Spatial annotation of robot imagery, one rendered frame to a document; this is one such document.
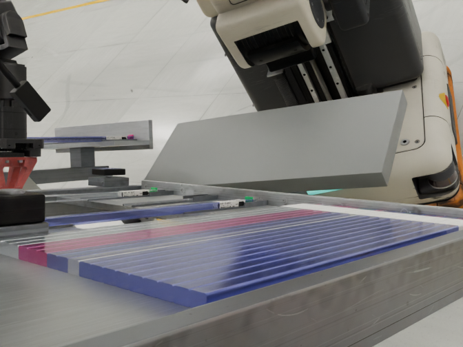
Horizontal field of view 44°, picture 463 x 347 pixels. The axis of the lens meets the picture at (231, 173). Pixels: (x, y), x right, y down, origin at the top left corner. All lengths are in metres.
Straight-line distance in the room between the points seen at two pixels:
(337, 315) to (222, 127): 1.05
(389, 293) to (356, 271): 0.06
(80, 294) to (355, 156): 0.82
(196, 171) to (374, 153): 0.42
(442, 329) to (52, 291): 1.27
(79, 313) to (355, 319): 0.19
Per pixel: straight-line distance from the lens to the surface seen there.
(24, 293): 0.40
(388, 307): 0.47
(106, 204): 0.93
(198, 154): 1.37
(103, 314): 0.34
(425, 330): 1.58
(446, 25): 2.58
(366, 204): 0.85
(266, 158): 1.24
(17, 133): 0.87
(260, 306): 0.33
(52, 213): 1.04
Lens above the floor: 1.32
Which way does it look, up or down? 35 degrees down
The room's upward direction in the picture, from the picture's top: 32 degrees counter-clockwise
